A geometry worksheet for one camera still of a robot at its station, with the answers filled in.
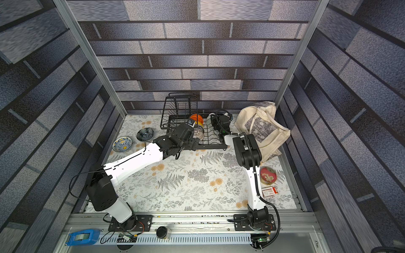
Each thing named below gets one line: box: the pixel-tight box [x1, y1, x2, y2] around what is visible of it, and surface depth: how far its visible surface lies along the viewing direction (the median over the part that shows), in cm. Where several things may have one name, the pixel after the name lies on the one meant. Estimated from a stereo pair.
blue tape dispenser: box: [65, 228, 101, 247], surface depth 68 cm
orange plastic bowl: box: [189, 113, 204, 127], surface depth 112 cm
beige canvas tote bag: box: [234, 101, 291, 163], surface depth 99 cm
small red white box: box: [261, 186, 279, 198], surface depth 83 cm
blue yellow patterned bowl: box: [111, 136, 133, 153], surface depth 102 cm
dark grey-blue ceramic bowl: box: [136, 127, 154, 142], surface depth 106 cm
